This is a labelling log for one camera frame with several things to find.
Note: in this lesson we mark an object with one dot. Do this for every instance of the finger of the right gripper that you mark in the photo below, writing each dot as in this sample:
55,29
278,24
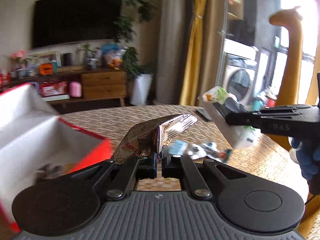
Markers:
233,114

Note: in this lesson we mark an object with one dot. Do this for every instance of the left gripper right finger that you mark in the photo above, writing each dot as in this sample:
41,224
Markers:
183,168

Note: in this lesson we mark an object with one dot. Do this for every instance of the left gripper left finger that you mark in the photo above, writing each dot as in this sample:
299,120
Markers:
128,175

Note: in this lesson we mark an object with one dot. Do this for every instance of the blue small carton box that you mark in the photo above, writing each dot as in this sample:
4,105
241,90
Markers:
178,147

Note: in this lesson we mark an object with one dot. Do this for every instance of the green white snack bag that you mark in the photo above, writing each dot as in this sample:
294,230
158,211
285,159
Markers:
237,136

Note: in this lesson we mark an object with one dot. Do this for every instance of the silver foil snack bag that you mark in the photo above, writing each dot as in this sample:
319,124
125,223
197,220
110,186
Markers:
150,136

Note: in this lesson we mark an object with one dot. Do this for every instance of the blue white snack packet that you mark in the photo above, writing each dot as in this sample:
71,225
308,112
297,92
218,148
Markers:
212,152

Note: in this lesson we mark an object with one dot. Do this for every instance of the red cardboard box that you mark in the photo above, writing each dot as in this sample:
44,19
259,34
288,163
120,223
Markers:
33,135

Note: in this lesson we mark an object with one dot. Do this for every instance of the right blue gloved hand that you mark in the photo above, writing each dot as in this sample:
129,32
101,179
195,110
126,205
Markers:
302,153

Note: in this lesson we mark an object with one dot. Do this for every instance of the grey folded cloth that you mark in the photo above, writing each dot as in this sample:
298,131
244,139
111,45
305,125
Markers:
204,115

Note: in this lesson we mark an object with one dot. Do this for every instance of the yellow curtain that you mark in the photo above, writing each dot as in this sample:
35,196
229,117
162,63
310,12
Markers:
193,60

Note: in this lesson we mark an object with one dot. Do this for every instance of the white front-load washing machine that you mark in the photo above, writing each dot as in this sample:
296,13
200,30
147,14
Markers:
239,67

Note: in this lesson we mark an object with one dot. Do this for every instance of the pink small case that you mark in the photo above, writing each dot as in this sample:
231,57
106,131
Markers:
75,89

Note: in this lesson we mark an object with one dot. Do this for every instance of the wooden tv cabinet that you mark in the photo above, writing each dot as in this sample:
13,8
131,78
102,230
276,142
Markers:
99,84

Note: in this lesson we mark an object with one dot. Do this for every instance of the potted orchid plant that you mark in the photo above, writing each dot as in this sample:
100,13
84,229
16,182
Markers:
90,60

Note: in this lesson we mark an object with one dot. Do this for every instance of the bag of fruit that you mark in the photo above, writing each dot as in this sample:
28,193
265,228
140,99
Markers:
113,55

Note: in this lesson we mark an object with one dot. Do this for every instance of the red gift box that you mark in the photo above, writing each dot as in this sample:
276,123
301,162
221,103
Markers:
53,88

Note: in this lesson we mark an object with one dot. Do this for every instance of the black speaker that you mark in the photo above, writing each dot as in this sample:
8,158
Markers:
67,59

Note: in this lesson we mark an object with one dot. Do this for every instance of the purple kettlebell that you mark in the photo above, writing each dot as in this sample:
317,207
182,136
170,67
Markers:
35,85

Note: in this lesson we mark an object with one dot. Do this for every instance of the orange radio box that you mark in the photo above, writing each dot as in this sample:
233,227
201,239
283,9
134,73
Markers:
47,68

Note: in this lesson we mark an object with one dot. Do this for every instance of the white planter with tree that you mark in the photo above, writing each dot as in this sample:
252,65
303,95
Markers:
140,75

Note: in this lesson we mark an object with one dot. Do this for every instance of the pink flower vase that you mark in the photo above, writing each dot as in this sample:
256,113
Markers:
18,64

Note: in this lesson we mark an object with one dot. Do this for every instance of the picture frame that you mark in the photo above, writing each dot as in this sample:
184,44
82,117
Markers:
52,56

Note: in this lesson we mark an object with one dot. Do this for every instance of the black wall television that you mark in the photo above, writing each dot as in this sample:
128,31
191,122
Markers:
67,21

